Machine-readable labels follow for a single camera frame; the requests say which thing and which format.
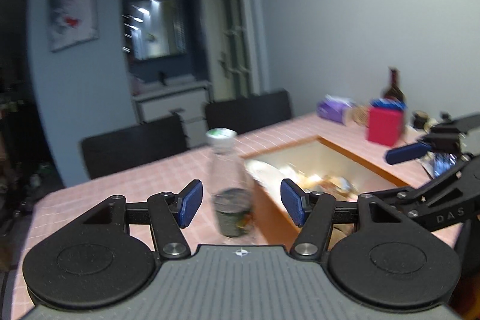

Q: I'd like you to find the white cream cloth mitt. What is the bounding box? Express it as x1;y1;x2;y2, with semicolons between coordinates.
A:
246;159;286;187

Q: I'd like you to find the gold foil snack bag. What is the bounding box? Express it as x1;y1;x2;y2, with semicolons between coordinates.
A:
306;175;358;202

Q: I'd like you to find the pink checkered tablecloth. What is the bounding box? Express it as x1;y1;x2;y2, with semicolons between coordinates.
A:
6;111;466;317

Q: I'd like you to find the red box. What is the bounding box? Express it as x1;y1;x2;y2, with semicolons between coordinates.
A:
367;107;404;147

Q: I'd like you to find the orange cardboard box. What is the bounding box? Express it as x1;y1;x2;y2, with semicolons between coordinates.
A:
244;138;408;248

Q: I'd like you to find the dark glass jar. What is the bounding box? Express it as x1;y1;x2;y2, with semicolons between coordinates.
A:
412;111;430;130

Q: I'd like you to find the blue packet on red box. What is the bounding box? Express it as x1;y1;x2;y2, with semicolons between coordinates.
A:
370;99;407;111

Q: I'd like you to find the small beige speaker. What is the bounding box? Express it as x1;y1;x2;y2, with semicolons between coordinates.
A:
351;106;369;128

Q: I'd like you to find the brown liquor bottle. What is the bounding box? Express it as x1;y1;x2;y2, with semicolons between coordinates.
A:
382;68;405;102

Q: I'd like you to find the clear plastic water bottle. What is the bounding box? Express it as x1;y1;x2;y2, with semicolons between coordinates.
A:
207;128;256;245

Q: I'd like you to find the purple tissue pack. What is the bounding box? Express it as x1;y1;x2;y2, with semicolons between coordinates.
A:
316;94;356;125

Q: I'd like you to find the black chair left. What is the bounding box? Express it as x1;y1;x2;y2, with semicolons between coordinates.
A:
80;114;188;179

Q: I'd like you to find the black chair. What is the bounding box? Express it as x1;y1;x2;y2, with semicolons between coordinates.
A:
80;114;188;179
204;90;293;134

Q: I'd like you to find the black chair right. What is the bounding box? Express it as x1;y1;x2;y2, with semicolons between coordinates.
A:
204;90;293;134

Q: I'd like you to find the white glass panel door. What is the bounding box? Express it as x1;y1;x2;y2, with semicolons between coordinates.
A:
201;0;269;101

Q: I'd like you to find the wall mirror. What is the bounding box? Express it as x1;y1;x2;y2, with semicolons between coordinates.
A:
125;0;187;61

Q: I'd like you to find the wine glass wall picture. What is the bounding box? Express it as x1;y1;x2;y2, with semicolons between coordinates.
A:
47;0;99;53

